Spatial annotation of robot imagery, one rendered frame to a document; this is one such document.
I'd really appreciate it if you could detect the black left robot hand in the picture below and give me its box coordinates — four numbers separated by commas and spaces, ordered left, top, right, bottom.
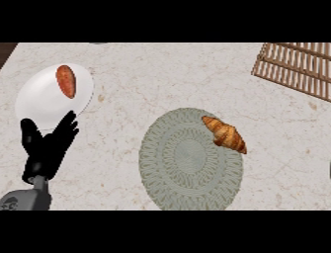
19, 110, 81, 186

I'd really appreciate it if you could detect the round grey-green placemat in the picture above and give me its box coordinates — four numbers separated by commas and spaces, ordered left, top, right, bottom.
138, 107, 245, 211

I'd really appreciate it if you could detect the brown wooden tiered shelf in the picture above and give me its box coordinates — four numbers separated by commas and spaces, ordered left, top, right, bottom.
250, 42, 331, 110

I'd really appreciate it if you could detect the white oval plate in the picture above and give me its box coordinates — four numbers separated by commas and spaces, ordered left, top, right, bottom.
15, 63, 95, 131

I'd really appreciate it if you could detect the orange-brown sweet potato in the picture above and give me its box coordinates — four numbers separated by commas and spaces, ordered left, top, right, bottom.
55, 64, 78, 100

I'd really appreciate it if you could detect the golden brown croissant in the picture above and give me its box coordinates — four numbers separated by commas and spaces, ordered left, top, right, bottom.
200, 115, 248, 155

